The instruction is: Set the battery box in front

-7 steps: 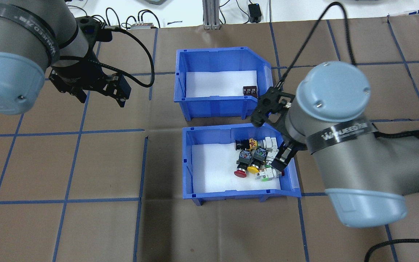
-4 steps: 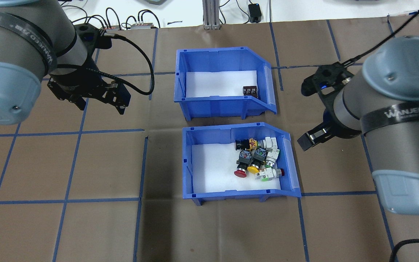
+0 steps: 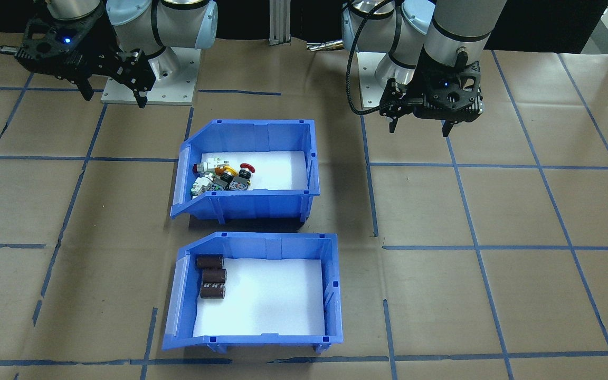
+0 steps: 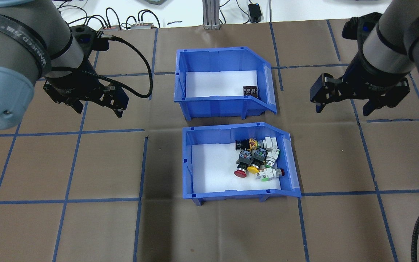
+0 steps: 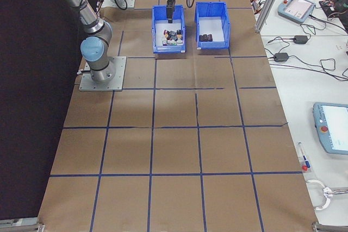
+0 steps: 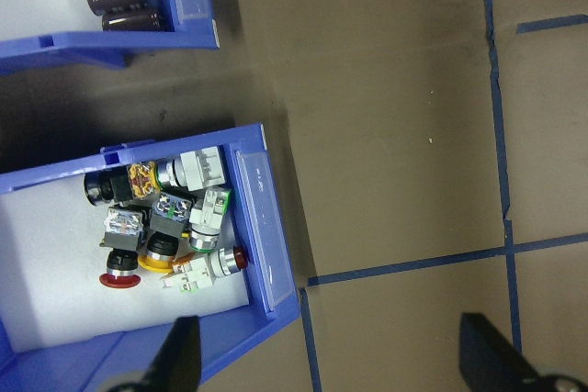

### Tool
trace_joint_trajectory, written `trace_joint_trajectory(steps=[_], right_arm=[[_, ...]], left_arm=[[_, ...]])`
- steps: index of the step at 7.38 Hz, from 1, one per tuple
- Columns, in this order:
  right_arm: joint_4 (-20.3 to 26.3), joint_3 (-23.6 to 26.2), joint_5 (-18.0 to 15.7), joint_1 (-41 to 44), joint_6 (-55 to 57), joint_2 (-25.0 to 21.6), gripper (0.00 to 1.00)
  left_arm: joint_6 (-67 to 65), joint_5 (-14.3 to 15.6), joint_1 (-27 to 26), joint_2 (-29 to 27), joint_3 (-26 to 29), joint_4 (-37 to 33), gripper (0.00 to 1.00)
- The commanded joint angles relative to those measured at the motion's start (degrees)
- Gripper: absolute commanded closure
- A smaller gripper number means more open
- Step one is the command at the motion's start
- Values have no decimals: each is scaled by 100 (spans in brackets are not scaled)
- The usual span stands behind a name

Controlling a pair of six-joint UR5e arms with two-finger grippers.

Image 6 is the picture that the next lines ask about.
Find blue push-button storage bin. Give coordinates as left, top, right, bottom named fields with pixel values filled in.
left=0, top=123, right=302, bottom=392

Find silver white switch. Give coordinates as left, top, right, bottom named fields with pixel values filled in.
left=154, top=146, right=230, bottom=192

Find blue battery storage bin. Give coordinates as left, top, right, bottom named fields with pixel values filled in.
left=0, top=0, right=221, bottom=75

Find red pilot light switch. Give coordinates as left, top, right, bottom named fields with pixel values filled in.
left=159, top=244, right=250, bottom=296

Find yellow mushroom push button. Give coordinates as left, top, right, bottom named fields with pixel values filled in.
left=136, top=192, right=193, bottom=273

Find red mushroom push button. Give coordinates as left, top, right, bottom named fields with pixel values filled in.
left=98, top=206, right=152, bottom=291

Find black button with yellow block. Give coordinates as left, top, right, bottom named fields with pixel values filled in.
left=83, top=161, right=161, bottom=208

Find green ring white contact switch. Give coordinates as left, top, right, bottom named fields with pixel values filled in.
left=187, top=186, right=234, bottom=254

